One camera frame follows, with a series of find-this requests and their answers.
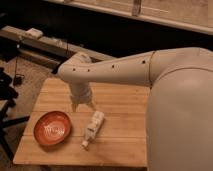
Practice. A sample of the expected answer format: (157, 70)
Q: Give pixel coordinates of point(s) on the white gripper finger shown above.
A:
(74, 107)
(91, 105)

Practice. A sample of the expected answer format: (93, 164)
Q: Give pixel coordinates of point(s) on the white plastic bottle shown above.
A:
(92, 128)

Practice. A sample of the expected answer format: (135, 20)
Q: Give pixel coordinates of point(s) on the small white box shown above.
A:
(35, 33)

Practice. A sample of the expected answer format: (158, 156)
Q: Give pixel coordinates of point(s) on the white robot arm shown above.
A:
(179, 116)

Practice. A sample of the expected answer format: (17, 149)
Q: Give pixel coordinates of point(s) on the long wooden beam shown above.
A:
(57, 47)

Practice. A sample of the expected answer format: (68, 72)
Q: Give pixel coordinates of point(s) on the black chair base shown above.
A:
(8, 94)

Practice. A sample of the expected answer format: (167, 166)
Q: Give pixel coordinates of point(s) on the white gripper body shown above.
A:
(80, 93)

